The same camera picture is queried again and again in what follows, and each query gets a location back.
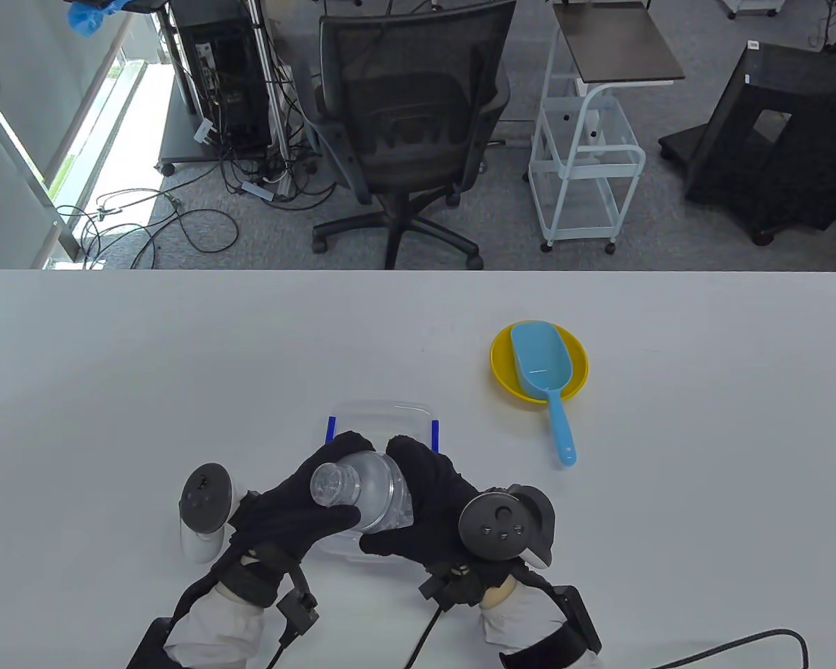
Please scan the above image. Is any person's right hand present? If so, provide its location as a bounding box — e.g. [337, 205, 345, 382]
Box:
[359, 435, 530, 590]

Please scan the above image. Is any person's right forearm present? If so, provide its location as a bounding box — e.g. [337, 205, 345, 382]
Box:
[477, 578, 600, 669]

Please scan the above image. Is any small white cart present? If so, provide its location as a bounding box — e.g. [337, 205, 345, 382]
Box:
[721, 0, 785, 20]

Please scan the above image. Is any white cart with brown top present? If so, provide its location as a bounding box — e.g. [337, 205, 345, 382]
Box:
[527, 0, 687, 254]

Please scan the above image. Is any black rolling stand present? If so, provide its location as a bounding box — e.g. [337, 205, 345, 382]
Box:
[658, 40, 836, 247]

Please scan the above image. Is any person's left forearm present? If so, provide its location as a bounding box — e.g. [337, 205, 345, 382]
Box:
[164, 589, 272, 669]

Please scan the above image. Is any yellow plastic bowl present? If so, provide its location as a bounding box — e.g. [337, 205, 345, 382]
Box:
[490, 321, 590, 405]

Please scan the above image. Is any black and white controller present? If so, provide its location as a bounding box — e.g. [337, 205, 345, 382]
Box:
[458, 484, 557, 569]
[179, 463, 238, 564]

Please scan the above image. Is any black armband battery pack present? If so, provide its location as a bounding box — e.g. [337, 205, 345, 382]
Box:
[127, 578, 217, 669]
[498, 585, 603, 669]

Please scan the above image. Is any tangle of black floor cables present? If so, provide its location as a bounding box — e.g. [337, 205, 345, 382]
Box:
[54, 187, 241, 271]

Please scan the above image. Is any black computer tower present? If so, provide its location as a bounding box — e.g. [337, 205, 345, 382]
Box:
[169, 0, 274, 153]

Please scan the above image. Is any grey wheeled platform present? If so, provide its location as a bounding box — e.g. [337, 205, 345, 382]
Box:
[155, 66, 321, 177]

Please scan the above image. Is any blue plastic cloth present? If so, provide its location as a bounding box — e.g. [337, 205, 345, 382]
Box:
[68, 0, 130, 38]

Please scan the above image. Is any silver aluminium frame post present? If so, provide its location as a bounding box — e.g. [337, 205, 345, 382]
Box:
[245, 0, 292, 164]

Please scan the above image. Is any clear plastic shaker cup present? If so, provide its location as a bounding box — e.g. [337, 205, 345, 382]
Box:
[359, 474, 416, 535]

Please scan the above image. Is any person's left hand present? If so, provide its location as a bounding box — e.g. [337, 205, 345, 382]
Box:
[219, 431, 376, 606]

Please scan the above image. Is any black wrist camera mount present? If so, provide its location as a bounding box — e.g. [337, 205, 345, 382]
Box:
[418, 563, 492, 611]
[275, 592, 320, 645]

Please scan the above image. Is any black mesh office chair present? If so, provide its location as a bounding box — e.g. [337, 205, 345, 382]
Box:
[311, 0, 515, 271]

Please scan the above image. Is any clear container with blue clips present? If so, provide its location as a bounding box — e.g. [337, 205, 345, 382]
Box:
[317, 400, 441, 567]

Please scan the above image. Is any light blue plastic scoop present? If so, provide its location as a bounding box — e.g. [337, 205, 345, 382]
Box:
[510, 321, 578, 467]

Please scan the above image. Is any clear domed shaker lid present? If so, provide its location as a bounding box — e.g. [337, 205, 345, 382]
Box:
[310, 452, 394, 530]

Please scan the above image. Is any bundle of black computer cables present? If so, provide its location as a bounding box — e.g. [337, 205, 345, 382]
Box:
[212, 70, 339, 210]

